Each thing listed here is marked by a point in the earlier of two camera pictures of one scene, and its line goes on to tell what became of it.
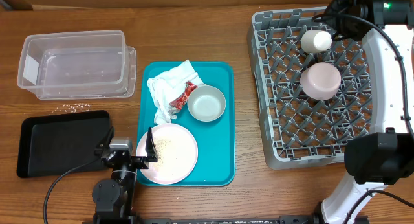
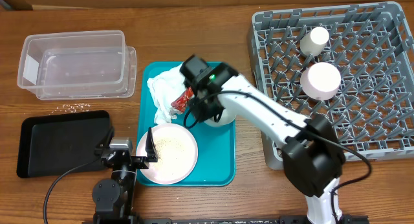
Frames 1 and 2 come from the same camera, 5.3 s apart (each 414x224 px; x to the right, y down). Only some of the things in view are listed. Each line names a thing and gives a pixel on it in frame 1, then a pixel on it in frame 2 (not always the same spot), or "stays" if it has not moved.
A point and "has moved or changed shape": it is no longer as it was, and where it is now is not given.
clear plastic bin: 78,65 stays
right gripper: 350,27 → 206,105
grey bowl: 206,103 has moved or changed shape
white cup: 315,41 has moved or changed shape
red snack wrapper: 180,101 stays
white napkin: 165,88 stays
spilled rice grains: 72,108 stays
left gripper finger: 151,148 stays
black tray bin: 55,144 stays
